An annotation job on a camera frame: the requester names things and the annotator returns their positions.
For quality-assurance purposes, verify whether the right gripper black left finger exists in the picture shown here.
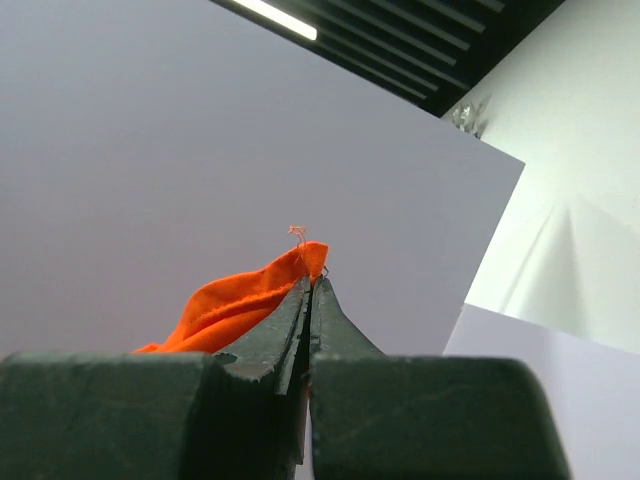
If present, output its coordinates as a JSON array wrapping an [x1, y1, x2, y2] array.
[[1, 279, 311, 479]]

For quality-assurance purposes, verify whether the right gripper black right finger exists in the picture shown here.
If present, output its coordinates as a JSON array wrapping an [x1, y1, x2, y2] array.
[[309, 278, 571, 479]]

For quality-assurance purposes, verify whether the orange t shirt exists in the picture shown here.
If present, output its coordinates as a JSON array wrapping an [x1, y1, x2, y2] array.
[[135, 226, 329, 354]]

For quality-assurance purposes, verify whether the black ceiling slat grille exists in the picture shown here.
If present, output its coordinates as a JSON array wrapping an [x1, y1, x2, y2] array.
[[209, 0, 574, 119]]

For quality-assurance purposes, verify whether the ceiling light strip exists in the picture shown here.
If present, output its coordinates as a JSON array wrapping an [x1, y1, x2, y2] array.
[[232, 0, 318, 41]]

